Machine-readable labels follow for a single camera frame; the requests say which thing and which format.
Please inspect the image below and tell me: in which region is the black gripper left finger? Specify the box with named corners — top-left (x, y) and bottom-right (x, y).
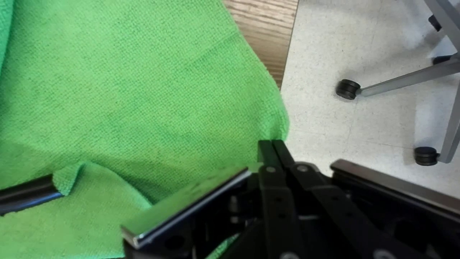
top-left (120, 140), bottom-right (302, 259)

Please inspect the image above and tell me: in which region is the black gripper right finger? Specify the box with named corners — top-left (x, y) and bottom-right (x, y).
top-left (273, 140), bottom-right (460, 259)

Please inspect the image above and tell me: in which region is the green microfiber towel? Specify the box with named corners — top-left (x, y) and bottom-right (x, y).
top-left (0, 0), bottom-right (291, 259)

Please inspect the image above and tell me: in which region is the white ribbed office chair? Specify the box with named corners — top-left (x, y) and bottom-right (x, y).
top-left (334, 0), bottom-right (460, 168)

